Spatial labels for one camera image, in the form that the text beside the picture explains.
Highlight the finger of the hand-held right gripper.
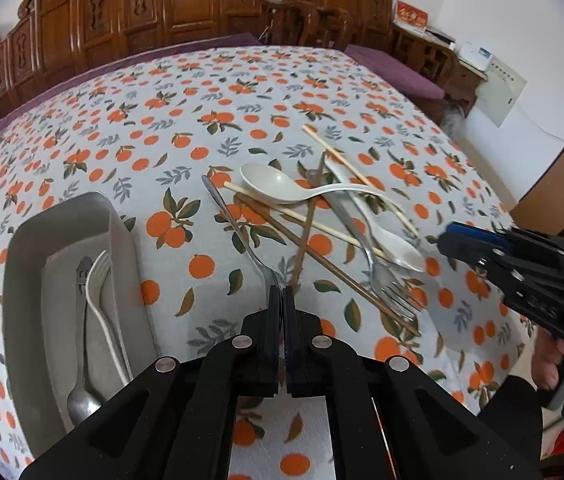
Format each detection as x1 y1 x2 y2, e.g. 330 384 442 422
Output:
436 232 564 292
444 221 564 262

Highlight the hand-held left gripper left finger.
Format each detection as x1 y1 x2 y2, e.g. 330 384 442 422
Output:
19 285 283 480

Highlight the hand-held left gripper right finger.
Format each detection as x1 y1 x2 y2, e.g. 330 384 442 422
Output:
282 285 544 480

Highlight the dark wooden chopstick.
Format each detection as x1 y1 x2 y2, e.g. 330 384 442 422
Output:
235 193 421 337
293 151 327 289

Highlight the white plastic long spoon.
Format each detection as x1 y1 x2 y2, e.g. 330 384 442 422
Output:
323 157 428 273

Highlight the metal fork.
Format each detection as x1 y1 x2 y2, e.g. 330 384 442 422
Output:
306 169 417 322
201 175 283 291

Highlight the light wooden chopstick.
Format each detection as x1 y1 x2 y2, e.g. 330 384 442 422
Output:
224 183 390 262
303 125 420 236

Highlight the white plastic soup spoon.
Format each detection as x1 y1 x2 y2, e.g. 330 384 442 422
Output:
239 162 389 204

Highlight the grey rectangular tray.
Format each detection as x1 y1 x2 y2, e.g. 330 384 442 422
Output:
2 191 160 456

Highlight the brown board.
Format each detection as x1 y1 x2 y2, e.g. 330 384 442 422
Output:
511 122 564 243

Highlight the grey fuzzy bundle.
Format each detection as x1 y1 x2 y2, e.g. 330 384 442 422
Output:
441 102 469 137

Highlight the white plastic fork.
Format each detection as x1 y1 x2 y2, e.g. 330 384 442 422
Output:
86 250 132 386

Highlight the white box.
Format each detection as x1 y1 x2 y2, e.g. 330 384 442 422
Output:
458 41 494 69

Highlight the wooden side desk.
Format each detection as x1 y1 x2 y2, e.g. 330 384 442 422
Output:
391 22 488 111

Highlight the metal spoon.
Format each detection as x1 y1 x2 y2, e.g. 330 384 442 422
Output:
66 256 106 426

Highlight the orange print tablecloth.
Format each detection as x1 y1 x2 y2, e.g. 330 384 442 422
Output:
0 45 538 480

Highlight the red sign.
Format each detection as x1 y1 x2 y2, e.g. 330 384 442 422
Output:
393 0 431 29

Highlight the wooden chair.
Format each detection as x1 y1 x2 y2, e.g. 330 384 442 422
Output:
262 1 313 47
312 6 356 52

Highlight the carved wooden panel row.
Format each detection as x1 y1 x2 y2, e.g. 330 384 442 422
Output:
0 0 395 146

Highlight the grey wall panel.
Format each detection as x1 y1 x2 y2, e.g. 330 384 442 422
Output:
473 52 529 129

